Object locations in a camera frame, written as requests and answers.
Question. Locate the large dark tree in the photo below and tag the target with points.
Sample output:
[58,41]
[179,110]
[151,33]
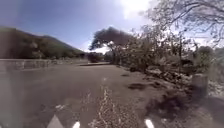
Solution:
[108,38]

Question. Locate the dry grass strip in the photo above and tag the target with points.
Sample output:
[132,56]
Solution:
[111,111]

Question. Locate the roadside bushes and trees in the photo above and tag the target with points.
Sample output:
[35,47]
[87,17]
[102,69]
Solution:
[160,50]

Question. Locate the grey asphalt road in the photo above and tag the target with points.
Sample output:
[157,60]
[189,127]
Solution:
[66,86]

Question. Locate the rubble and rocks verge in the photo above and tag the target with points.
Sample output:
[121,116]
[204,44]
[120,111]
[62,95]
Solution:
[173,78]

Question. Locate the robot's own part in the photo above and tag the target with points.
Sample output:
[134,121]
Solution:
[76,125]
[149,123]

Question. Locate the wooded hill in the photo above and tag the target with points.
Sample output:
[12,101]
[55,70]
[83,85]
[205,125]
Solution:
[30,45]

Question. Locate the low stone wall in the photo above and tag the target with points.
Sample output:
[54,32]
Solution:
[33,63]

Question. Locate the grey stone post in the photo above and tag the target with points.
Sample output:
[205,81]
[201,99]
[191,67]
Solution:
[199,85]

